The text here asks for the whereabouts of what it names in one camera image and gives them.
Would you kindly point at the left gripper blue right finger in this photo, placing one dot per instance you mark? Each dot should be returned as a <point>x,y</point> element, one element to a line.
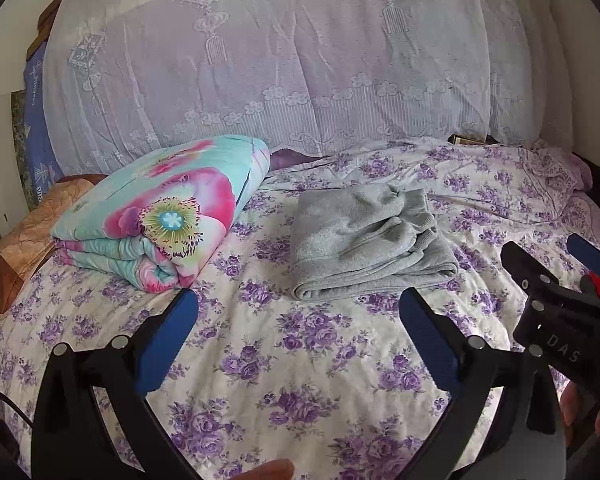
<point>436,338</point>

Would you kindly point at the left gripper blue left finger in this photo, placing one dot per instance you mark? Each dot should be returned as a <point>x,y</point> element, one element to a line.
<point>160,338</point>

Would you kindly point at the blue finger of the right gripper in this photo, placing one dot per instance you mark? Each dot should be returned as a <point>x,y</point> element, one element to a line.
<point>529,274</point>
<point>584,252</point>

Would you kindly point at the right hand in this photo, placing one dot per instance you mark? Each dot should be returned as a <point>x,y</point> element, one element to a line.
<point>580,413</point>

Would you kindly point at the left hand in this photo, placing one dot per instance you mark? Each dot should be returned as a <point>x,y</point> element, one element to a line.
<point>275,470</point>

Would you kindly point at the folded teal pink floral quilt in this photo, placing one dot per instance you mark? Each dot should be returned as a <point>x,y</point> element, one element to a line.
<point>158,221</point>

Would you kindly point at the brown floral pillow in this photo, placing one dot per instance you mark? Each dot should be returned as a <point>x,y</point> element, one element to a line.
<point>29,245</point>

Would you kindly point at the blue patterned cloth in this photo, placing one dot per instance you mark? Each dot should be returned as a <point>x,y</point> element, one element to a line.
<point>41,160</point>

